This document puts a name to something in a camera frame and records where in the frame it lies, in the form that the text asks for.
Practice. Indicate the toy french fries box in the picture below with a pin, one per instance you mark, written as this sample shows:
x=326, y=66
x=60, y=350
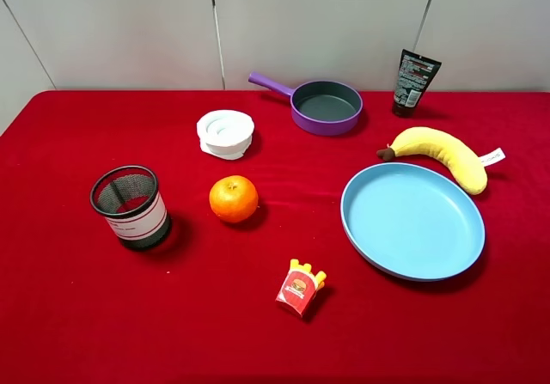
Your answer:
x=300, y=287

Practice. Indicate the red velvet tablecloth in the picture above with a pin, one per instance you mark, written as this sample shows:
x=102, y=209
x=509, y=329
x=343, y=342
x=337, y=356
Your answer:
x=79, y=307

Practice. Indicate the white round lidded container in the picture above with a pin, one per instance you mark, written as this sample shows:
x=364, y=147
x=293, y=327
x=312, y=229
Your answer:
x=225, y=134

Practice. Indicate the purple toy frying pan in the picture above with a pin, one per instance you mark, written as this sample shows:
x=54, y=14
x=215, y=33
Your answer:
x=322, y=107

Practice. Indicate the yellow plush banana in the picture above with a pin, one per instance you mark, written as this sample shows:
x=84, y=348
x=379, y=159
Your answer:
x=467, y=168

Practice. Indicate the orange fruit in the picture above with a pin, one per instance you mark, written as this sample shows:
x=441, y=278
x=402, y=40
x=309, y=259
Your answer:
x=233, y=199

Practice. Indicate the black cosmetic tube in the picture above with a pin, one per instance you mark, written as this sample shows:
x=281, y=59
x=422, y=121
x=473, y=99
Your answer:
x=415, y=74

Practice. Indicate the black mesh pen cup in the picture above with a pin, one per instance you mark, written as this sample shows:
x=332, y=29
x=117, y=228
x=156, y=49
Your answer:
x=129, y=199

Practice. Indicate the blue oval plate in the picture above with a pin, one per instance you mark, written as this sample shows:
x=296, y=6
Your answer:
x=412, y=222

